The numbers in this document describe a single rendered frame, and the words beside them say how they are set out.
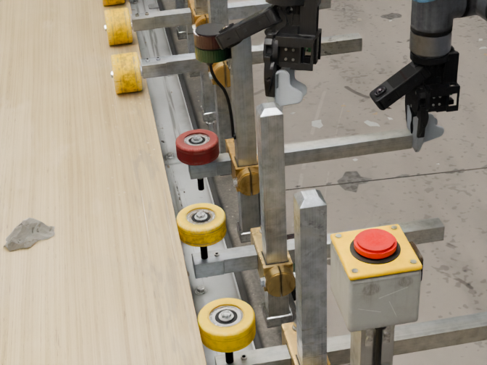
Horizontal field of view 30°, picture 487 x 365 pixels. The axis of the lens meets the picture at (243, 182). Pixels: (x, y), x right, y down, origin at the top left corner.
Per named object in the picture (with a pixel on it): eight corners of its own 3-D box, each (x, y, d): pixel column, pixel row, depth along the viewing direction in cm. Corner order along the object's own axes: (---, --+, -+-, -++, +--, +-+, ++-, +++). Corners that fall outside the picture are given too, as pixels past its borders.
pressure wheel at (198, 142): (218, 175, 178) (214, 124, 172) (225, 197, 172) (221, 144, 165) (177, 180, 177) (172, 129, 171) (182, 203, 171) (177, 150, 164)
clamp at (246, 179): (251, 157, 179) (250, 135, 176) (265, 194, 167) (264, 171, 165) (223, 161, 178) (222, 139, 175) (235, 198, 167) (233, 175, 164)
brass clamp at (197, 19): (212, 15, 215) (210, -5, 212) (221, 38, 204) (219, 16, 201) (186, 18, 214) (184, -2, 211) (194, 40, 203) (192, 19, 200)
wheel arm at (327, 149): (406, 144, 180) (407, 125, 177) (411, 153, 177) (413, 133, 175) (188, 174, 174) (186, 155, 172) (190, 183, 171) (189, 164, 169)
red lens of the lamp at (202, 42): (226, 32, 157) (225, 21, 156) (232, 47, 152) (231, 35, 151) (191, 37, 157) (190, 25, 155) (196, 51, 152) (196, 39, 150)
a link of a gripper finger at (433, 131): (444, 156, 177) (448, 114, 172) (415, 159, 176) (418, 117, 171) (438, 148, 179) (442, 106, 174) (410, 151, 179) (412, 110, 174)
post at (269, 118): (285, 338, 162) (277, 98, 136) (290, 351, 159) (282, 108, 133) (267, 341, 161) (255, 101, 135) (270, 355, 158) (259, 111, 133)
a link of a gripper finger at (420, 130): (427, 140, 173) (430, 99, 168) (419, 141, 172) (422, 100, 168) (418, 129, 176) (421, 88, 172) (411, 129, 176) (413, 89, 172)
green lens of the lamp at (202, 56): (227, 46, 159) (226, 35, 157) (232, 60, 154) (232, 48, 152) (193, 51, 158) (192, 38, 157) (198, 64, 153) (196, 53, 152)
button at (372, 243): (388, 238, 88) (389, 224, 87) (401, 263, 85) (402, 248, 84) (348, 244, 88) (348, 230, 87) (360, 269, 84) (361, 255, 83)
